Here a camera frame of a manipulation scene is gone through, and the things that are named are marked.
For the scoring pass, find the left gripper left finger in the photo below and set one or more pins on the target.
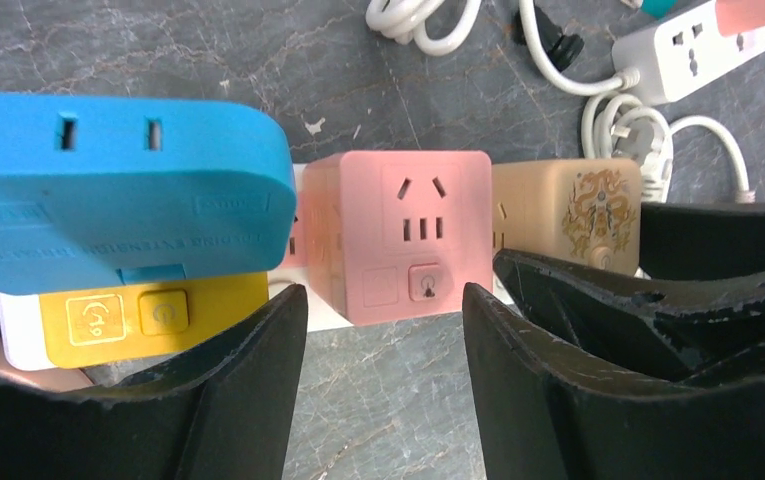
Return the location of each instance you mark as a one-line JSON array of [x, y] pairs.
[[221, 410]]

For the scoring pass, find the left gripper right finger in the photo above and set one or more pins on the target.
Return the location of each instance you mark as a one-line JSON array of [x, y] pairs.
[[547, 409]]

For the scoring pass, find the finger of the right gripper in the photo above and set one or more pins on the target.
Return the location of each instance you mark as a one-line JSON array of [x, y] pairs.
[[693, 332], [685, 242]]

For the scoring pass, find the tan dragon cube socket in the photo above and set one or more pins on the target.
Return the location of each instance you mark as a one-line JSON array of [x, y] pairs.
[[585, 211]]

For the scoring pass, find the pink cube socket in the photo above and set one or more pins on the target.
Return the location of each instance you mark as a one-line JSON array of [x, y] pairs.
[[394, 235]]

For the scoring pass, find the light blue plug adapter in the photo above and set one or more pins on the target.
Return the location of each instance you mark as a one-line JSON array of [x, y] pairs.
[[100, 192]]

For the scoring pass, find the yellow cube socket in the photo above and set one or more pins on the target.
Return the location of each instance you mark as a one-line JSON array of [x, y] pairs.
[[85, 328]]

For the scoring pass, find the teal plug adapter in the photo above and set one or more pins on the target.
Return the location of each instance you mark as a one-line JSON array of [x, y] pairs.
[[656, 8]]

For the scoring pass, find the small white power strip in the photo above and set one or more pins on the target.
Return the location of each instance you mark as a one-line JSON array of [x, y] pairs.
[[683, 53]]

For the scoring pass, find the pink charger on white strip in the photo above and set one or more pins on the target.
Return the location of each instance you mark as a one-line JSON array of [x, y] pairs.
[[739, 16]]

